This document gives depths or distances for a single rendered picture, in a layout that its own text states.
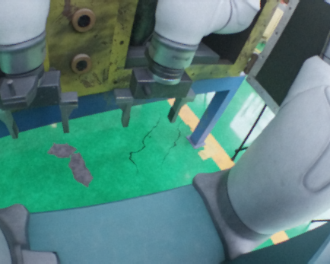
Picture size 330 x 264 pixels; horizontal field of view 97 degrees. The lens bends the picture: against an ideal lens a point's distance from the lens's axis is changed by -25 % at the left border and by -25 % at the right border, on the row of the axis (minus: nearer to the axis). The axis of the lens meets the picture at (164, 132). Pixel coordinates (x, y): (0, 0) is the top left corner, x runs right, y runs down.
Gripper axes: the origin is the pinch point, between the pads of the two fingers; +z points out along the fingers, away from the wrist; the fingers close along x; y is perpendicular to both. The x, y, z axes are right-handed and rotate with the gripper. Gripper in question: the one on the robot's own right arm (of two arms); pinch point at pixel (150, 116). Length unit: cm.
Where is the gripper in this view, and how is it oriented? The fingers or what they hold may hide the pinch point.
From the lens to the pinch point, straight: 50.6
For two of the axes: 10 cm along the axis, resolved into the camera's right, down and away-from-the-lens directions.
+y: 3.4, 7.7, -5.4
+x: 9.0, -1.0, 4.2
